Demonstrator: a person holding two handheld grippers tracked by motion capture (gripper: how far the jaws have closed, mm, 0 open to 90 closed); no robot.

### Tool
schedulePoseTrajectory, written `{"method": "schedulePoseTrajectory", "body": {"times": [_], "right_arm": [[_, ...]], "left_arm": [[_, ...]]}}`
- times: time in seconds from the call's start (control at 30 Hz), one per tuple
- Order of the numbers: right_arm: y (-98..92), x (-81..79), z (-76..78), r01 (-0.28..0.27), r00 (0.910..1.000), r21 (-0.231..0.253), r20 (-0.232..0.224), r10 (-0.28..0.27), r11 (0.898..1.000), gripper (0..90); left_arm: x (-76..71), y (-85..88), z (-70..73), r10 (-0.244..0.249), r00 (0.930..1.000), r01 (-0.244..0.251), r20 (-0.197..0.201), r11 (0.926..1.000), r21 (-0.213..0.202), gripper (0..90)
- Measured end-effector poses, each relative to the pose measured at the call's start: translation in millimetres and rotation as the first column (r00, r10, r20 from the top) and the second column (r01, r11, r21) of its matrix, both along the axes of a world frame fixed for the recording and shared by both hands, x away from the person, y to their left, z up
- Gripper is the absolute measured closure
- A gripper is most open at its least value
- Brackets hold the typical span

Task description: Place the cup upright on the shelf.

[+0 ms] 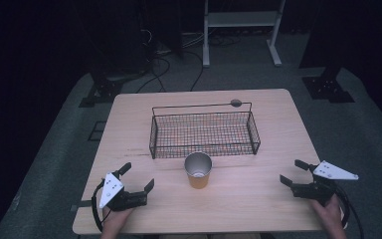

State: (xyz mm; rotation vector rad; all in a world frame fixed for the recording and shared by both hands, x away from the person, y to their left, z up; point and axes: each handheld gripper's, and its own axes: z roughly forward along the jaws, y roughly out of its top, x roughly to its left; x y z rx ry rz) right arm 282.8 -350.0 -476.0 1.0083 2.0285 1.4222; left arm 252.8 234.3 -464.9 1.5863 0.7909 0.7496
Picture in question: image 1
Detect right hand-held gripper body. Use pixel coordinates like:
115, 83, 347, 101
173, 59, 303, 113
290, 159, 360, 207

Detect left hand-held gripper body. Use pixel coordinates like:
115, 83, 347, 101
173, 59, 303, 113
98, 171, 148, 212

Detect orange metal cup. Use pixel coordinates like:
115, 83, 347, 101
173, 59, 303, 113
183, 151, 214, 190

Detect black wire basket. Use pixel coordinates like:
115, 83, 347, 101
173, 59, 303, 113
148, 101, 262, 160

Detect person's right hand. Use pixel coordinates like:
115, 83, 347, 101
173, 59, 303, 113
310, 193, 344, 230

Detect person's left hand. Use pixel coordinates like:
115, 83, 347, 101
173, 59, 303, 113
101, 206, 135, 234

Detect black stand base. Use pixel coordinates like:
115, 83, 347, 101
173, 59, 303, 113
301, 68, 356, 104
78, 74, 124, 109

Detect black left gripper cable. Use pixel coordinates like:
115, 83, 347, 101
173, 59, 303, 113
91, 180, 113, 233

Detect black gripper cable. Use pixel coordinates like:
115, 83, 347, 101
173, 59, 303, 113
91, 180, 113, 233
333, 184, 365, 239

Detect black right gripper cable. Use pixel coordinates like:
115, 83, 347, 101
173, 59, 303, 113
333, 184, 365, 239

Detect black square floor frame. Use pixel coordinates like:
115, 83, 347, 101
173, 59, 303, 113
87, 120, 107, 142

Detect grey table edge bracket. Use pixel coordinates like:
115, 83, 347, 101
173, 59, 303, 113
70, 199, 94, 213

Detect black floor cables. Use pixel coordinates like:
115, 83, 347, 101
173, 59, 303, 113
134, 28, 243, 94

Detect white metal stand frame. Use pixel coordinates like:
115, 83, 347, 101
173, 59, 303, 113
202, 0, 287, 69

